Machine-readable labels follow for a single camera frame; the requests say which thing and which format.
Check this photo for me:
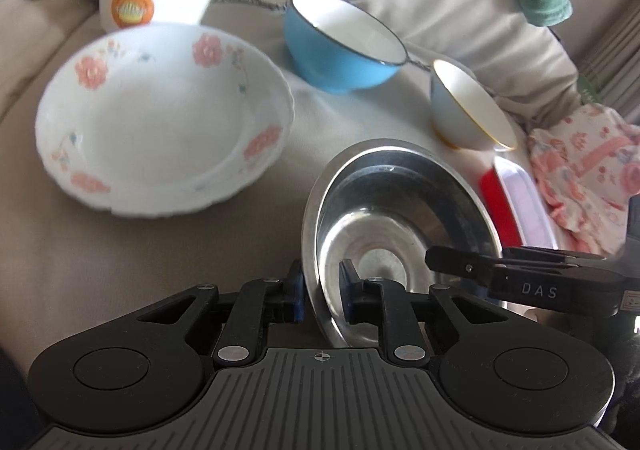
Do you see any red white rectangular tray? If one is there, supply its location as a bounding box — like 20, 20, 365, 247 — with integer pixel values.
480, 155, 558, 250

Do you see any stainless steel bowl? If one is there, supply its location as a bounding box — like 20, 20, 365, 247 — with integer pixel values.
302, 139, 502, 347

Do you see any white bowl yellow rim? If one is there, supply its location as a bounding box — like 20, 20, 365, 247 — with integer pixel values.
431, 58, 518, 152

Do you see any white floral plate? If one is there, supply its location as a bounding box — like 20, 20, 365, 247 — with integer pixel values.
35, 24, 295, 218

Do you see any blue enamel bowl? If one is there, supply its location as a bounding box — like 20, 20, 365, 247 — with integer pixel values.
283, 0, 408, 94

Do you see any pink floral cloth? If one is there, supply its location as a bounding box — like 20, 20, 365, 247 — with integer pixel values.
527, 104, 639, 255

